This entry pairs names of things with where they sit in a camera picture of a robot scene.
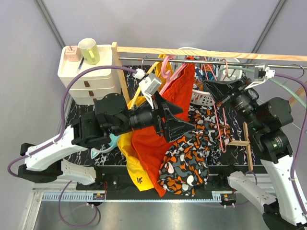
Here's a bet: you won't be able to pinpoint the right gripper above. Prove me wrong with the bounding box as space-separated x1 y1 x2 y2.
203 75 264 130

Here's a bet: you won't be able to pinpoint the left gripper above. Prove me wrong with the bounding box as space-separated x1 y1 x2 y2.
111 91 196 142

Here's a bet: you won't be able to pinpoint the thin pink hanger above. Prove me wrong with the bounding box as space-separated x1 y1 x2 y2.
202 57 231 154

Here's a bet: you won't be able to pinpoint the blue patterned shorts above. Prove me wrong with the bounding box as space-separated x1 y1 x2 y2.
193 64 219 92

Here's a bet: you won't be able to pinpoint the black orange patterned shorts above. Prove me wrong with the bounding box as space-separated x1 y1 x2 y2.
158 105 233 196

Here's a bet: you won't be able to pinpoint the mint green hanger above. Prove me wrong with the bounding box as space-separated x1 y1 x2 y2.
218 65 307 109

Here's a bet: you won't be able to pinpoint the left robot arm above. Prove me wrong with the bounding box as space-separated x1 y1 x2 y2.
17 92 194 190

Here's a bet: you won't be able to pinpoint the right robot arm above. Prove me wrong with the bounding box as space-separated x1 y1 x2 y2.
204 78 307 230

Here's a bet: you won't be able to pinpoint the yellow shorts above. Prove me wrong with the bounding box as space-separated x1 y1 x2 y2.
118 62 173 191

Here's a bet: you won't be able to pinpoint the white laundry basket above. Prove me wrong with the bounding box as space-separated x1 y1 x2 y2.
174 47 243 106

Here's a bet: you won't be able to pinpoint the teal headphones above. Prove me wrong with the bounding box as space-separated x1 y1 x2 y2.
90 134 119 159

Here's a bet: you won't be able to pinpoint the cream drawer unit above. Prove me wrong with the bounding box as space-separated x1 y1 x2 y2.
58 46 121 105

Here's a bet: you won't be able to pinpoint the wooden clothes rack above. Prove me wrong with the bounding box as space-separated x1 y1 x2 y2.
110 42 307 172

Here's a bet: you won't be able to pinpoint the blue pen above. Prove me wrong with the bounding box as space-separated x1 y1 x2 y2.
77 57 84 72

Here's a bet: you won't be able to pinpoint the green mug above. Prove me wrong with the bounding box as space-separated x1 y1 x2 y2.
78 38 100 65

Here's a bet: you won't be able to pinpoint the pink cube holder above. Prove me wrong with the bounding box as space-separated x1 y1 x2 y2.
65 46 81 62

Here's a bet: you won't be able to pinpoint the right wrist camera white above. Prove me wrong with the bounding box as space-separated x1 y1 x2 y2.
246 63 275 90

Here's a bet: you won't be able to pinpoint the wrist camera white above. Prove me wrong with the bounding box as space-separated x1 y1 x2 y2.
139 73 162 109
246 63 275 90

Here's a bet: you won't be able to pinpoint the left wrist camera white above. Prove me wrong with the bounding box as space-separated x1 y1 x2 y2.
139 73 162 109

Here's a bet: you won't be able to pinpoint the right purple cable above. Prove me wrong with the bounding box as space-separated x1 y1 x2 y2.
199 71 307 209

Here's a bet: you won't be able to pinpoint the purple cable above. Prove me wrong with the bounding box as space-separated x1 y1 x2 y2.
199 71 307 209
7 66 143 226

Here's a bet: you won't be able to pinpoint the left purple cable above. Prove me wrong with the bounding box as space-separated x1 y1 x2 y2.
7 66 143 226

